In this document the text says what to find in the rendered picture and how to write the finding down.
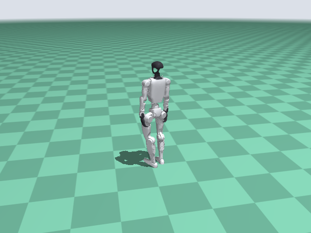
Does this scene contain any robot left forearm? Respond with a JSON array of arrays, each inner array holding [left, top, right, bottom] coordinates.
[[139, 96, 146, 116]]

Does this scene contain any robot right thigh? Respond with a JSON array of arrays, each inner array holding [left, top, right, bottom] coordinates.
[[155, 110, 166, 141]]

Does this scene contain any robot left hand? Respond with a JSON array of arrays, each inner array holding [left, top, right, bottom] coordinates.
[[140, 113, 148, 127]]

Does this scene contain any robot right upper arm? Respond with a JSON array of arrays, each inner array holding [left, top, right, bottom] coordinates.
[[164, 78, 171, 98]]

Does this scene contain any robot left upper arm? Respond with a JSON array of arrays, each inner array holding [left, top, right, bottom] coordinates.
[[142, 79, 151, 101]]

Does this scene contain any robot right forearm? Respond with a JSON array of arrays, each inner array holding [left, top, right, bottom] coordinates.
[[163, 97, 169, 111]]

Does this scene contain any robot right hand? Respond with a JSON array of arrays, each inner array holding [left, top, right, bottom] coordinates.
[[163, 108, 168, 122]]

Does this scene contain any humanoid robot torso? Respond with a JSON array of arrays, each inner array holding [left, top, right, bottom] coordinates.
[[147, 75, 166, 118]]

